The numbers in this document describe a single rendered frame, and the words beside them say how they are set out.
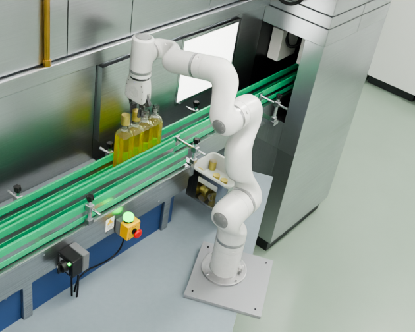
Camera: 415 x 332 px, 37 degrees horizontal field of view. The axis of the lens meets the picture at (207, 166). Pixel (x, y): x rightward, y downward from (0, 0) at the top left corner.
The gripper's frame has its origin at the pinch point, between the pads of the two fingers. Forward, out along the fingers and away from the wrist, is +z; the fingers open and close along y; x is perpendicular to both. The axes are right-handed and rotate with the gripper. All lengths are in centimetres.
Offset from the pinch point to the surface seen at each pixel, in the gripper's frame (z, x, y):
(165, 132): 21.9, 23.9, -3.5
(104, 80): -10.3, -6.7, -12.2
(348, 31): -10, 130, 22
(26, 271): 33, -66, 15
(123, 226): 34.2, -23.7, 19.8
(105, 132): 14.7, -4.8, -12.2
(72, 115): 2.6, -19.8, -15.2
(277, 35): 3, 119, -12
